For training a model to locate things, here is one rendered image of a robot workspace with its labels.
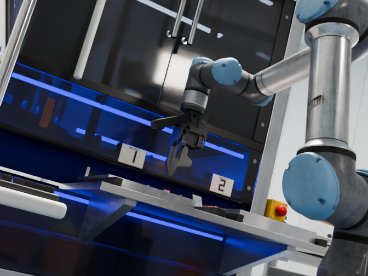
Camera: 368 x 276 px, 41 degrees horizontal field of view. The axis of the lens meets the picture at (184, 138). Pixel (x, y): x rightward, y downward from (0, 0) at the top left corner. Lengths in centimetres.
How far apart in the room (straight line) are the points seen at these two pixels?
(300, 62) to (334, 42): 26
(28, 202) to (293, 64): 77
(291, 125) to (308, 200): 420
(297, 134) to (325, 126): 404
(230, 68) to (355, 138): 339
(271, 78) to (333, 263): 57
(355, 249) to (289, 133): 410
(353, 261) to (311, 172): 20
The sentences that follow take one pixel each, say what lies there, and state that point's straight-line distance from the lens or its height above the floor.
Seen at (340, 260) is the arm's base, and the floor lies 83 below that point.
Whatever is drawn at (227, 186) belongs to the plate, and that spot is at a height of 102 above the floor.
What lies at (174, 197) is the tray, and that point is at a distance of 136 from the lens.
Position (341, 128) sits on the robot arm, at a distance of 102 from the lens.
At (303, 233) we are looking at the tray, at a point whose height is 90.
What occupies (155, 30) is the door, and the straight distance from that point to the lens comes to 171.
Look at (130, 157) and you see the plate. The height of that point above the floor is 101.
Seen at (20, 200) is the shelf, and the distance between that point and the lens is 93.
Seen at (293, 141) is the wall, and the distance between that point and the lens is 505.
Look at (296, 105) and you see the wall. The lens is 518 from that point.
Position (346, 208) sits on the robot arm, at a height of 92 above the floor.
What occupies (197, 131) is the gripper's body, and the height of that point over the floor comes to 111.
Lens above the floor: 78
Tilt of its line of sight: 12 degrees up
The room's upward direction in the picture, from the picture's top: 14 degrees clockwise
